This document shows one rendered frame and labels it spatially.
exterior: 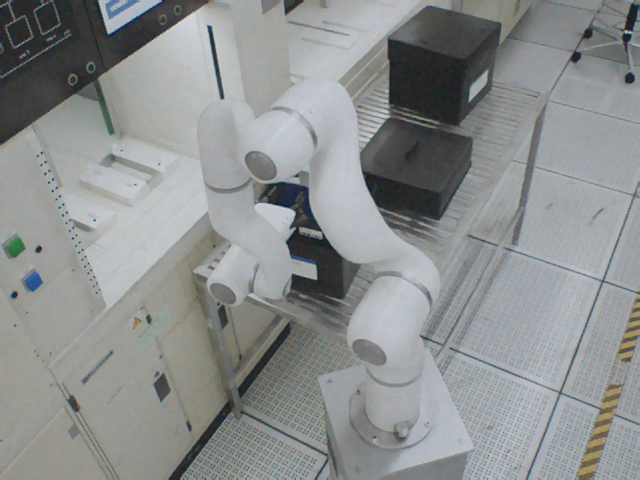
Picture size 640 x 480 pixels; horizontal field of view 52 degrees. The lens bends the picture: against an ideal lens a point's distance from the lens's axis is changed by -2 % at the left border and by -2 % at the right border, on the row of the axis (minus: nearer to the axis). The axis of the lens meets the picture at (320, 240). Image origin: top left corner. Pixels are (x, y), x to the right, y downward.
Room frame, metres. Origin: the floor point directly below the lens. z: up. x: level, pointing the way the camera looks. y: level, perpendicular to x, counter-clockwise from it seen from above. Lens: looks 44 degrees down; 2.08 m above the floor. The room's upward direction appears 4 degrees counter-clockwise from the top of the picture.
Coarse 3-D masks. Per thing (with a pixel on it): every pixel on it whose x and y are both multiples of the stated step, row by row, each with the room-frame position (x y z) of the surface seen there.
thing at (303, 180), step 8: (304, 168) 1.26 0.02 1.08; (304, 176) 1.29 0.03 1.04; (264, 184) 1.34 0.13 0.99; (272, 184) 1.35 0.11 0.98; (280, 184) 1.38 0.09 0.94; (296, 184) 1.31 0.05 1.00; (304, 184) 1.29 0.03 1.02; (264, 192) 1.31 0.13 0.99; (280, 192) 1.36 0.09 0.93; (256, 200) 1.28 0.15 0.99; (304, 224) 1.20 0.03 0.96; (312, 224) 1.19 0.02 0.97; (296, 232) 1.21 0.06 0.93; (304, 232) 1.20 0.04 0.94; (312, 232) 1.19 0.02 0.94; (320, 232) 1.18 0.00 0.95; (296, 240) 1.21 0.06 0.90; (304, 240) 1.20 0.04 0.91; (312, 240) 1.19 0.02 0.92; (320, 240) 1.18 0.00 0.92; (328, 248) 1.17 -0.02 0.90
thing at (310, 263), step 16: (288, 240) 1.18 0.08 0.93; (304, 256) 1.16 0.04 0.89; (320, 256) 1.14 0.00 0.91; (336, 256) 1.13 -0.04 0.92; (304, 272) 1.16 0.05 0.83; (320, 272) 1.15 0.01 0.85; (336, 272) 1.13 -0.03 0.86; (352, 272) 1.18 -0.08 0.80; (304, 288) 1.17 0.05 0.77; (320, 288) 1.15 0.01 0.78; (336, 288) 1.13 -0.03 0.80
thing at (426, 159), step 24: (384, 144) 1.63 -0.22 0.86; (408, 144) 1.63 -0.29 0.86; (432, 144) 1.62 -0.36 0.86; (456, 144) 1.61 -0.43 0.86; (384, 168) 1.52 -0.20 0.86; (408, 168) 1.51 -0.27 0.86; (432, 168) 1.50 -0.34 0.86; (456, 168) 1.50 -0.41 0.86; (384, 192) 1.48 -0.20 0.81; (408, 192) 1.44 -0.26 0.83; (432, 192) 1.40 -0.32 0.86; (432, 216) 1.40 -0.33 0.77
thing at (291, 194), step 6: (300, 186) 1.31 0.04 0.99; (282, 192) 1.34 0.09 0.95; (288, 192) 1.33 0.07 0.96; (294, 192) 1.32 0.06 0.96; (306, 192) 1.31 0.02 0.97; (282, 198) 1.34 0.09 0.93; (288, 198) 1.33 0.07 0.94; (294, 198) 1.32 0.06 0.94; (306, 198) 1.31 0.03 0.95; (282, 204) 1.34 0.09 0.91; (288, 204) 1.33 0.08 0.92; (294, 204) 1.32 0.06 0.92; (306, 204) 1.31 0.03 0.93; (306, 210) 1.31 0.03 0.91; (306, 216) 1.31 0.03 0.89; (312, 216) 1.30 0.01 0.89
